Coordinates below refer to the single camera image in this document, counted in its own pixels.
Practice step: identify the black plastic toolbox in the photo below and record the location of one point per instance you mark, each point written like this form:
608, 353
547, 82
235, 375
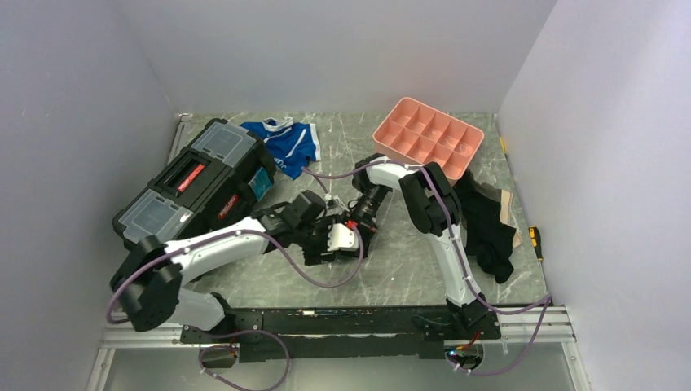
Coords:
204, 188

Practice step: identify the pink divided organizer tray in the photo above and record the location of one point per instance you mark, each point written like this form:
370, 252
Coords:
416, 133

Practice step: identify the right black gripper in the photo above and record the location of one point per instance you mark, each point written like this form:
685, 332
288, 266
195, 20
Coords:
366, 229

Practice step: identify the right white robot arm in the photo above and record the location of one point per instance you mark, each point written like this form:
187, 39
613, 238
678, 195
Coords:
434, 211

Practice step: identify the black white underwear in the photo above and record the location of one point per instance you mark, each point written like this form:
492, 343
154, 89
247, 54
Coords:
351, 254

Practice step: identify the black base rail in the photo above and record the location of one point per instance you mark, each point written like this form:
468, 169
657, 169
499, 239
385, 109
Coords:
367, 332

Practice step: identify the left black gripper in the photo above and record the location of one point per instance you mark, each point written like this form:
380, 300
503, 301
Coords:
314, 256

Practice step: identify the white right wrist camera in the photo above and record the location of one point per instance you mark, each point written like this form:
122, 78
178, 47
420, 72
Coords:
334, 202

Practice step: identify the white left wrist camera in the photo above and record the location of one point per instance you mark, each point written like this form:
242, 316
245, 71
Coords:
342, 238

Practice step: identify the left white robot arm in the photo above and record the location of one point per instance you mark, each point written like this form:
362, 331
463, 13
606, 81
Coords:
150, 283

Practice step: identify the black cloth at right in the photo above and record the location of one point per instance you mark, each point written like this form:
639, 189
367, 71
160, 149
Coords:
489, 239

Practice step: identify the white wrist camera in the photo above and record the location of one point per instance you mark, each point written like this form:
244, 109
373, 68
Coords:
342, 238
334, 202

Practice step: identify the blue white underwear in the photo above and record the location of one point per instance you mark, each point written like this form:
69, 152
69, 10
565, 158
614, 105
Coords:
293, 145

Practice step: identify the brown cardboard piece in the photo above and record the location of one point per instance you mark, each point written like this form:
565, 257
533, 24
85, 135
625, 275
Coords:
506, 216

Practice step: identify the aluminium frame rail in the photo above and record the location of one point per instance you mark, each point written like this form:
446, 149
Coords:
554, 326

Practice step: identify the yellow black screwdriver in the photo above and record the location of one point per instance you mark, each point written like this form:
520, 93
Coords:
536, 241

